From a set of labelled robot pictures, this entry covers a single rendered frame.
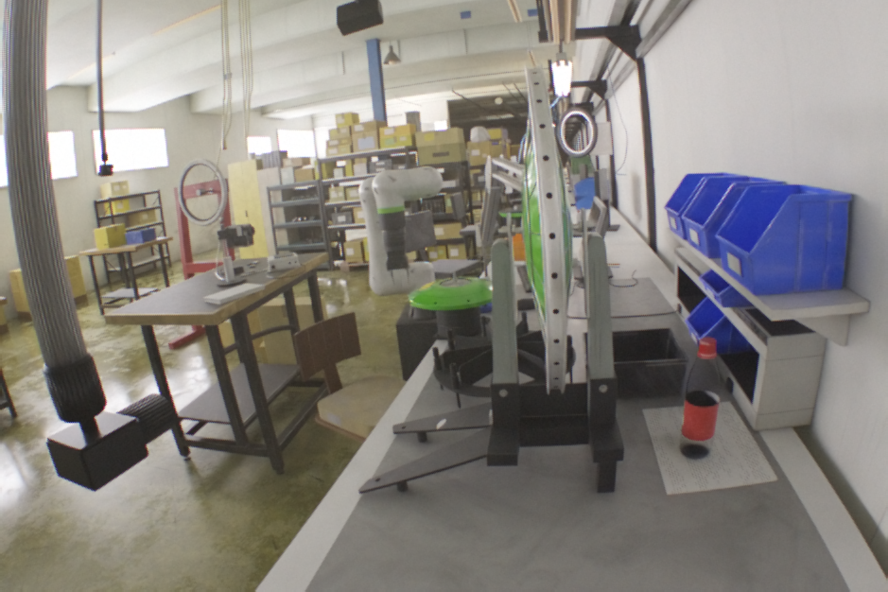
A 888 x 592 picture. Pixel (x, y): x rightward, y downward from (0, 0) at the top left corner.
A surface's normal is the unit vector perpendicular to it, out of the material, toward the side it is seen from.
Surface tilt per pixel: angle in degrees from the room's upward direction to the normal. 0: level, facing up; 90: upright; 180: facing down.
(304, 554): 0
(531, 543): 0
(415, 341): 90
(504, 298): 90
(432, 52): 90
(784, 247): 92
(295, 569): 0
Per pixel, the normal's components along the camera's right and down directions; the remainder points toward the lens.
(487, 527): -0.10, -0.98
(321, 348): 0.85, 0.02
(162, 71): -0.24, 0.22
